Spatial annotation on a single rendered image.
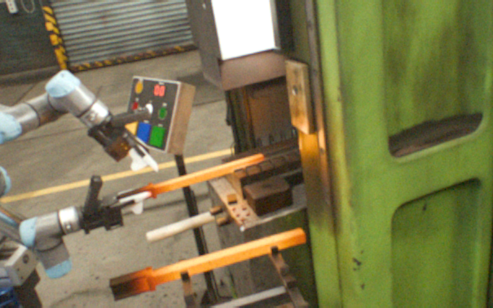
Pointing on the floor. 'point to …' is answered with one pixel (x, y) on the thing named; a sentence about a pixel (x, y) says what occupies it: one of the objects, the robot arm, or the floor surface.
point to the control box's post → (192, 217)
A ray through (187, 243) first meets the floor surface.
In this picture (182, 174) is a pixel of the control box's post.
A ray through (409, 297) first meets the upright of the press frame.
